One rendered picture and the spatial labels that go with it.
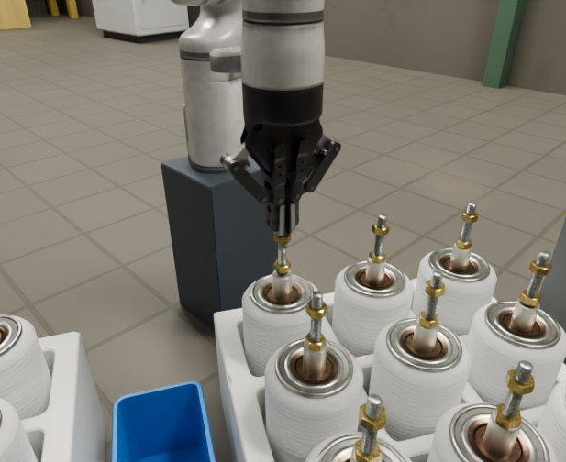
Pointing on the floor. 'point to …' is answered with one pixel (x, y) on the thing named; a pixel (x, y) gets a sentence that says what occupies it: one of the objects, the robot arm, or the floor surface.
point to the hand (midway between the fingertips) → (283, 215)
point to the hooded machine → (140, 19)
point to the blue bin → (162, 425)
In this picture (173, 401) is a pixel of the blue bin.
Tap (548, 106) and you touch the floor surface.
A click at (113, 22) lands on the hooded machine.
